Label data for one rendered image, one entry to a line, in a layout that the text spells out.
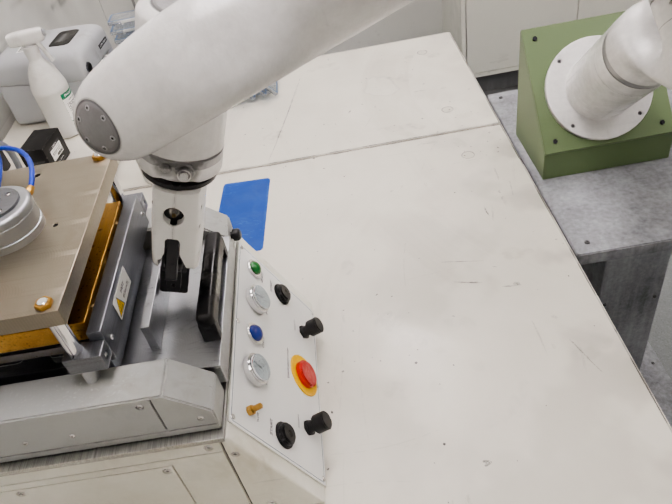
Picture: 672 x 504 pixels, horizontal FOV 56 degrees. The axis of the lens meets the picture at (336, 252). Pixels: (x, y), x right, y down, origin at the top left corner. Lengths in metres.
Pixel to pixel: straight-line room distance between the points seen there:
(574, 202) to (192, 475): 0.79
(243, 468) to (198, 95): 0.43
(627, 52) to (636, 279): 0.65
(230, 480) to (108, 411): 0.17
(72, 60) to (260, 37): 1.19
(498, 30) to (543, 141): 1.76
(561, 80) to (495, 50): 1.75
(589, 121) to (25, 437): 1.00
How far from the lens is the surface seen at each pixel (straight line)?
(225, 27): 0.48
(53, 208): 0.77
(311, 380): 0.89
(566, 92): 1.24
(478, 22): 2.91
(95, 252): 0.76
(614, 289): 1.52
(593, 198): 1.21
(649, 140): 1.29
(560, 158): 1.23
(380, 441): 0.87
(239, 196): 1.31
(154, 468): 0.76
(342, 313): 1.01
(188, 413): 0.68
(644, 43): 1.01
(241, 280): 0.86
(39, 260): 0.70
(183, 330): 0.75
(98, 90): 0.52
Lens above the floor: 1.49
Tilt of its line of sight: 41 degrees down
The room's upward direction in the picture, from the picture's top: 12 degrees counter-clockwise
